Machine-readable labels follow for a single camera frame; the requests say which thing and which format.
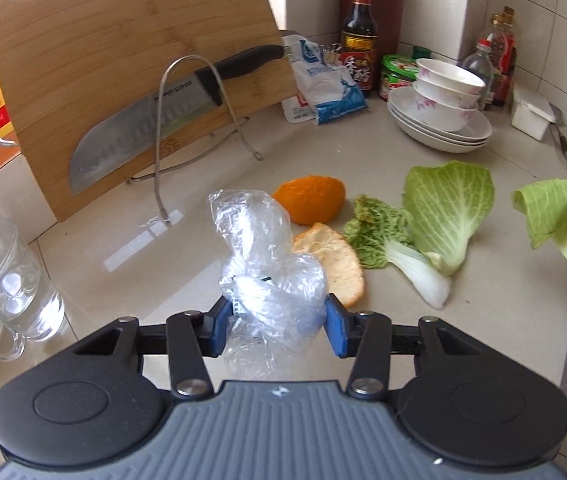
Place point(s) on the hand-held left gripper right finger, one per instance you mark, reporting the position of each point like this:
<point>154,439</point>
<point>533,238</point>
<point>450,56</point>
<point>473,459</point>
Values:
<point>336,330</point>

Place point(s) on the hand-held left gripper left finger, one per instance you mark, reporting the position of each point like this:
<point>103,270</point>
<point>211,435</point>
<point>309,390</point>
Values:
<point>221,325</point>

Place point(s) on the small cabbage leaf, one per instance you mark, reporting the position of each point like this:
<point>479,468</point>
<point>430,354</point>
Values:
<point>543,205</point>

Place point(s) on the clear plastic bag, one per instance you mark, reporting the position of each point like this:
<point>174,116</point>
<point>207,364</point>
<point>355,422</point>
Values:
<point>263,270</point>

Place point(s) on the bok choy leaf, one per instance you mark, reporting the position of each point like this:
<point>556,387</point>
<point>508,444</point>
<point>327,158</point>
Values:
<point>378,235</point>

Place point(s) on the domed orange peel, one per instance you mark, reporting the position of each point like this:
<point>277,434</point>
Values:
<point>308,200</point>

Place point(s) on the large cabbage leaf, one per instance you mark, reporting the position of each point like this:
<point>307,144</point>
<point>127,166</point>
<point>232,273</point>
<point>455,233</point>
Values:
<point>448,205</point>

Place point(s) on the metal spatula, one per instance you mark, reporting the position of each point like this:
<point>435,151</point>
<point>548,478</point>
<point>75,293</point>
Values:
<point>561,135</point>

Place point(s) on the white plastic lidded box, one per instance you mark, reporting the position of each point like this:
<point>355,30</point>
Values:
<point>531,115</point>

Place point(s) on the red-label sauce bottle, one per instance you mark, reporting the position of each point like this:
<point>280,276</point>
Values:
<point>499,70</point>

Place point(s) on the orange-label bottle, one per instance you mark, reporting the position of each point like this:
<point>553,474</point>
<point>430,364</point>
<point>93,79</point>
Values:
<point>511,35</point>

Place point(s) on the white plate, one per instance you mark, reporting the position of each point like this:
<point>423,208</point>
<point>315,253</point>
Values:
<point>401,107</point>
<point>443,141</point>
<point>446,149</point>

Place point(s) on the red-capped glass bottle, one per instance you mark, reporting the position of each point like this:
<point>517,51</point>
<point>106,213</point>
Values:
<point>478,62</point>

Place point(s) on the white floral bowl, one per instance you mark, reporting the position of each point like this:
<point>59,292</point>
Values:
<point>446,117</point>
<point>443,99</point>
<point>451,77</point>

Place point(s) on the small green-capped jar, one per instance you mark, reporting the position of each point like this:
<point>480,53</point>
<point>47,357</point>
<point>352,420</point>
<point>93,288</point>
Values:
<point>421,52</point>

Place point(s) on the green-lidded jar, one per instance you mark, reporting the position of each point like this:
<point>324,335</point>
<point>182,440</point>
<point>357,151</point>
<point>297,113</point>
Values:
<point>396,77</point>

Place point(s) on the white and blue seasoning bag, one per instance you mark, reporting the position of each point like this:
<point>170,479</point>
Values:
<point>323,85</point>

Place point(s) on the dark red knife block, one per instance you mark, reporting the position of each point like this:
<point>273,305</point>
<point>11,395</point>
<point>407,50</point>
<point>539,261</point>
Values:
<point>391,20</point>

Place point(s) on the dark soy sauce bottle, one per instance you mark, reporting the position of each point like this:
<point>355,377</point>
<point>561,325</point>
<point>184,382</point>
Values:
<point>358,35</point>

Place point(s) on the wooden cutting board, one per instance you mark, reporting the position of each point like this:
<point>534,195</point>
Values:
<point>88,35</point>

